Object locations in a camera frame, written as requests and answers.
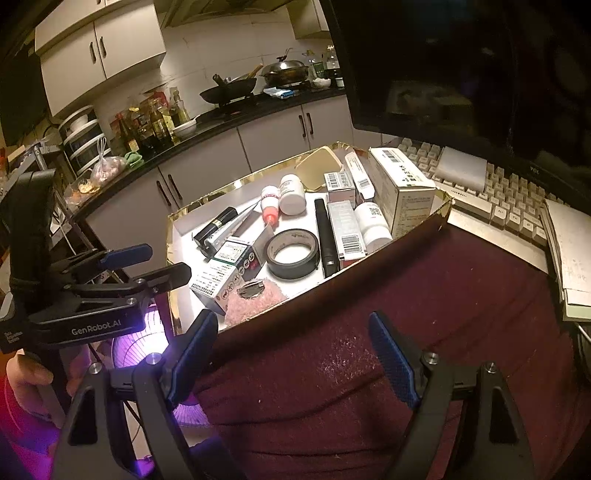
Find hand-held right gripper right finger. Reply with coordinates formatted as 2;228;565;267
368;311;539;480

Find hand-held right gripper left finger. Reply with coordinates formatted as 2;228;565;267
53;309;220;480

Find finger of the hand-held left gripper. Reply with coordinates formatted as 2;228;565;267
65;262;193;309
50;244;154;280

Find white box with gold edge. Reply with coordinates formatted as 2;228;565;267
165;141;455;337

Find red capped small bottle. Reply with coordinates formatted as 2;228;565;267
260;185;281;230

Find black tape roll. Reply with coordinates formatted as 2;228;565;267
265;229;320;281

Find white pill bottle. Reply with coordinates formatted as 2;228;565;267
278;174;308;216

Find large barcode medicine box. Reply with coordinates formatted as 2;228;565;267
368;147;438;241

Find small barcode box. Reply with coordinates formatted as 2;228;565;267
323;171;356;204

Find person's left forearm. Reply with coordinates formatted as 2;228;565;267
0;383;70;480

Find person's left hand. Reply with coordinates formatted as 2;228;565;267
4;352;85;430

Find green white medicine box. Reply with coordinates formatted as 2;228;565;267
188;237;257;315

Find fan with purple light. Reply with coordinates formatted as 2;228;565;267
111;302;208;432

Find black gold lipstick tube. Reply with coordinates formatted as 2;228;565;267
193;207;238;245

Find maroon cloth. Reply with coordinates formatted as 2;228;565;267
194;212;591;480

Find silver ointment tube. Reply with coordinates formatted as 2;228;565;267
203;200;262;257

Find pink fuzzy pouch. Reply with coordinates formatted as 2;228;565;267
224;277;287;329

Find plastic bag of garlic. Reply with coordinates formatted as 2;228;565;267
90;137;131;185

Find black kitchen counter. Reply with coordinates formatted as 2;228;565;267
60;85;347;217

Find small white plastic bottle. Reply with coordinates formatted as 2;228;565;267
353;202;393;252

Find black slim flashlight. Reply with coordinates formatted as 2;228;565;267
315;198;340;279

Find group of condiment bottles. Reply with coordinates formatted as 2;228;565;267
111;90;190;149

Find silver barcode box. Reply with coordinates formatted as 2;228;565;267
327;200;368;271

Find white kitchen base cabinets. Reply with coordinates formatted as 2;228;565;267
85;95;384;232

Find gold cardboard insert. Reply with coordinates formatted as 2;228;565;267
294;147;342;191

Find cream computer keyboard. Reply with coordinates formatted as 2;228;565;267
396;137;561;247

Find black wok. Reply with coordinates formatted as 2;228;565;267
199;73;257;105

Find white foam block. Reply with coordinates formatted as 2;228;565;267
436;147;489;192

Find green cover notebook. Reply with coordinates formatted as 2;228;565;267
538;198;591;322

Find steel lidded wok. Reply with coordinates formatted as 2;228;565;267
260;55;310;88

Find glass jar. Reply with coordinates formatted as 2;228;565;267
324;45;341;79

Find black computer monitor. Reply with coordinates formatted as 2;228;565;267
318;0;591;195

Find white kitchen wall cabinets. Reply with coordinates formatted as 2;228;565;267
34;0;167;118

